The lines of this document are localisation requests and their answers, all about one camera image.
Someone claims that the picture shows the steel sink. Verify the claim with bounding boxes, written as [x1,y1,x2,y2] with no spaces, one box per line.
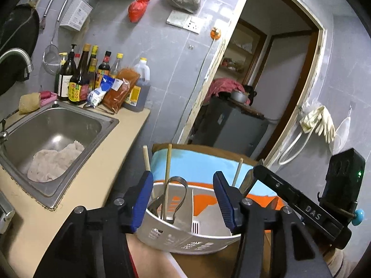
[0,101,120,209]

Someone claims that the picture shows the pink cloth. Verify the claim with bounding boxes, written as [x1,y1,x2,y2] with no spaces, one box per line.
[208,78,252,105]

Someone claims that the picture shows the large oil jug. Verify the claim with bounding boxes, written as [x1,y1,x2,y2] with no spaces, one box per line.
[124,57,152,112]

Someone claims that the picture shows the clear bottle yellow cap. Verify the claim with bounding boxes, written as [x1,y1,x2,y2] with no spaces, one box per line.
[110,53,124,79]

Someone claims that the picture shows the wire mesh strainer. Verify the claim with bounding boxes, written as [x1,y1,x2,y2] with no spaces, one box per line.
[42,0,70,75]

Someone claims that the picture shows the black wok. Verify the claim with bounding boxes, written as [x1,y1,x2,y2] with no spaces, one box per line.
[0,4,40,97]

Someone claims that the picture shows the white hose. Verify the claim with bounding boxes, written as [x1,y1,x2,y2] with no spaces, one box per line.
[278,121,315,166]

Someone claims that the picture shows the metal tongs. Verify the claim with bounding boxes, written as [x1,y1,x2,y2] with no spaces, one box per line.
[148,176,189,224]

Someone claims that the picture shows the large soy sauce bottle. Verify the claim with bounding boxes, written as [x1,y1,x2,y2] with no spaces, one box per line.
[68,44,91,105]

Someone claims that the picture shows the wooden chopstick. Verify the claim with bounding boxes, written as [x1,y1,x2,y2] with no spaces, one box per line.
[162,144,173,221]
[142,145,151,172]
[231,158,243,188]

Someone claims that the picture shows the person's right forearm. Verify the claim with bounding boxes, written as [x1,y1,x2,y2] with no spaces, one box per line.
[322,243,358,278]

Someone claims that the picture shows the orange cloth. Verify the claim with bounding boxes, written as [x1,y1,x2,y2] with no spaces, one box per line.
[170,182,287,234]

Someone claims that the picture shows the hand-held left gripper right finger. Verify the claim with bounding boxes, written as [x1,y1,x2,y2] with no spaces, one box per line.
[212,171,334,278]

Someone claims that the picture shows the wooden door frame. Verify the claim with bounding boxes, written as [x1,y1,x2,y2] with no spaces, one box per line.
[176,0,327,169]

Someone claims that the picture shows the pale cloth in sink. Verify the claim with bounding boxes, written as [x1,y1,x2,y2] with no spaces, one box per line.
[27,140,85,183]

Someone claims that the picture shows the pale rubber gloves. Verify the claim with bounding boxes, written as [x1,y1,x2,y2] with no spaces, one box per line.
[299,105,336,144]

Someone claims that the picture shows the white plastic utensil holder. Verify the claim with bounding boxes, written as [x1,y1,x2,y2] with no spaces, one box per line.
[136,179,242,256]

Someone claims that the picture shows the hanging white plate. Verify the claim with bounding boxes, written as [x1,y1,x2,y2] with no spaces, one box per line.
[328,115,352,155]

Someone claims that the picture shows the yellow sponge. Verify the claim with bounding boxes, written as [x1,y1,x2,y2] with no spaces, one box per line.
[19,92,41,114]

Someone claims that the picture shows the white wall socket plate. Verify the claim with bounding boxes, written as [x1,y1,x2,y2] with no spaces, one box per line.
[166,10,204,34]

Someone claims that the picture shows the white cable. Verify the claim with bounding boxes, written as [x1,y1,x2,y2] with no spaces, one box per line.
[188,38,216,141]

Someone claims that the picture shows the black cap sauce bottle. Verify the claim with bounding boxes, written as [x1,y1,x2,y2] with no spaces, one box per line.
[97,51,112,86]

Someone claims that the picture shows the pink soap dish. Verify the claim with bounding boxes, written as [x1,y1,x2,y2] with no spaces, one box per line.
[39,91,58,107]

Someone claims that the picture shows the steel faucet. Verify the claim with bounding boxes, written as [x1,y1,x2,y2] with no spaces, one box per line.
[0,48,34,81]

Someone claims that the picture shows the red spice packet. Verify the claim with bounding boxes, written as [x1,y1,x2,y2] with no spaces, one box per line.
[101,68,140,114]

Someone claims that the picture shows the dark bottle yellow cap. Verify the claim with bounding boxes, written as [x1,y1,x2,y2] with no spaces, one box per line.
[86,45,99,92]

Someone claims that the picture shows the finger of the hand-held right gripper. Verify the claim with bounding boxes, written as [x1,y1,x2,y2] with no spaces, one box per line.
[252,164,297,199]

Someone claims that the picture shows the white and blue packet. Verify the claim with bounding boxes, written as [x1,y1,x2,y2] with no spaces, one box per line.
[86,75,124,107]

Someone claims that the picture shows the dark grey cabinet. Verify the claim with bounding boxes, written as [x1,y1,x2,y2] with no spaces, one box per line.
[192,95,271,157]

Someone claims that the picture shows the beige kitchen counter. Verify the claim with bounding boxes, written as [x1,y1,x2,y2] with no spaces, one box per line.
[0,104,152,268]

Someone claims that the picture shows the white wall box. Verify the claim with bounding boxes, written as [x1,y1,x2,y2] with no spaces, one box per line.
[59,0,93,31]

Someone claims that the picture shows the metal pot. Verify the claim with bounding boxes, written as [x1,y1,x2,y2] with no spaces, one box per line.
[230,89,249,104]

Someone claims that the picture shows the red plastic bag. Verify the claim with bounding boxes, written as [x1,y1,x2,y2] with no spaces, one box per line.
[128,0,153,24]

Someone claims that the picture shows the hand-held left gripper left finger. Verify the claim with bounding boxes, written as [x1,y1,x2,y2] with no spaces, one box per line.
[33,170,154,278]

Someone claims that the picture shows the dark pump bottle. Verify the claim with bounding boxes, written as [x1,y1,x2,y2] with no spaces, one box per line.
[55,44,77,102]

